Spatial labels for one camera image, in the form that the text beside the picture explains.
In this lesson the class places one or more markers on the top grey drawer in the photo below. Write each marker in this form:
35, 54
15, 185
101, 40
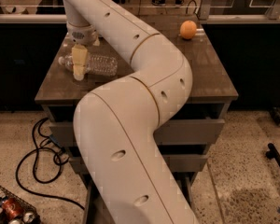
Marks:
173, 132

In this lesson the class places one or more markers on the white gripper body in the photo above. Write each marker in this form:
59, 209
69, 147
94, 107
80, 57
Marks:
83, 35

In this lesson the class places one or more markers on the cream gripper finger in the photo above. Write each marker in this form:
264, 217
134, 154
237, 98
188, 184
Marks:
79, 58

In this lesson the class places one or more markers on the grey drawer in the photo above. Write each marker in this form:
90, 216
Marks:
173, 132
96, 212
176, 163

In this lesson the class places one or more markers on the grey drawer cabinet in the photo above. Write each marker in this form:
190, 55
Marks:
210, 98

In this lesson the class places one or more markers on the silver can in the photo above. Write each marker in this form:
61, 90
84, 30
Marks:
28, 217

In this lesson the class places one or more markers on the red soda can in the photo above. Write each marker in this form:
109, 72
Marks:
12, 209

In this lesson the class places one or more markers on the middle grey drawer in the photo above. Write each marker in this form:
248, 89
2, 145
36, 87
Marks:
176, 163

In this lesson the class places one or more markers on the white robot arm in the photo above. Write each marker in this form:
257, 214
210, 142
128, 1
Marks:
114, 124

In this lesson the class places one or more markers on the clear plastic water bottle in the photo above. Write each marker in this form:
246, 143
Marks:
99, 65

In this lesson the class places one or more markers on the black bar on floor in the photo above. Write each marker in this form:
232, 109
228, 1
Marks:
273, 153

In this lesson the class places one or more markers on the wire basket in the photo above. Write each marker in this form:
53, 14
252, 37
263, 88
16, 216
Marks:
4, 195

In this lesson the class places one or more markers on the bottom grey drawer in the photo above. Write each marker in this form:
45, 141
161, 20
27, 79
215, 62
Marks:
96, 212

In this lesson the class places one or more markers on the orange fruit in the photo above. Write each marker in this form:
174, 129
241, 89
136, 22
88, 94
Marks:
188, 29

